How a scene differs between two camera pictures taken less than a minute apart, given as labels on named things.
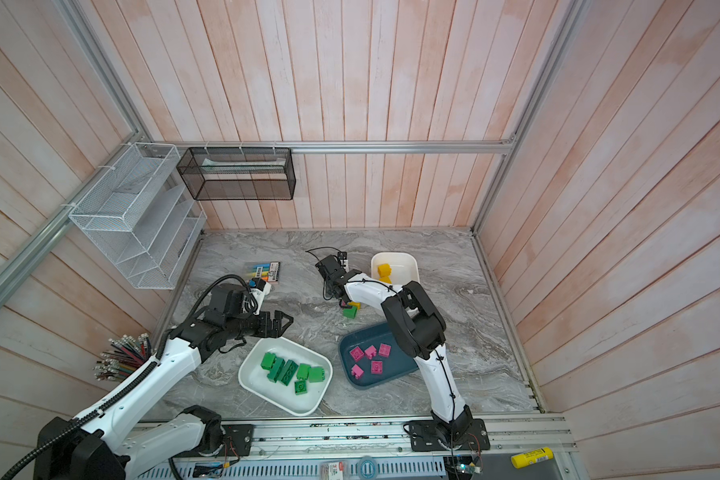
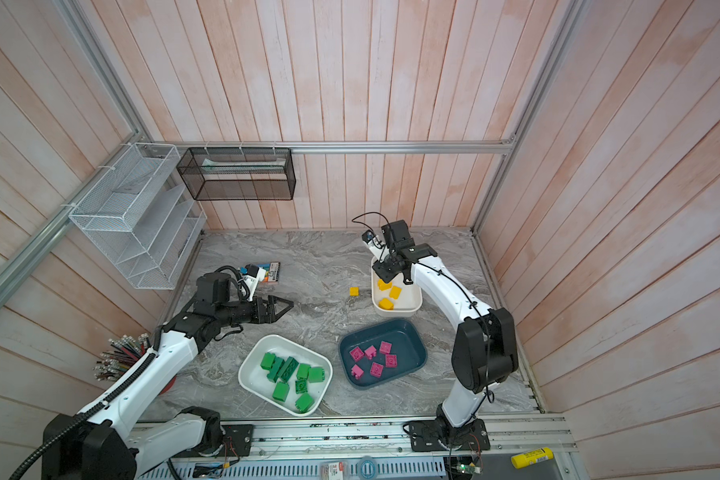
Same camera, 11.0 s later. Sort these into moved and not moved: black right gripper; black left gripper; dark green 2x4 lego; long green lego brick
Moved: black left gripper; black right gripper
Not moved: dark green 2x4 lego; long green lego brick
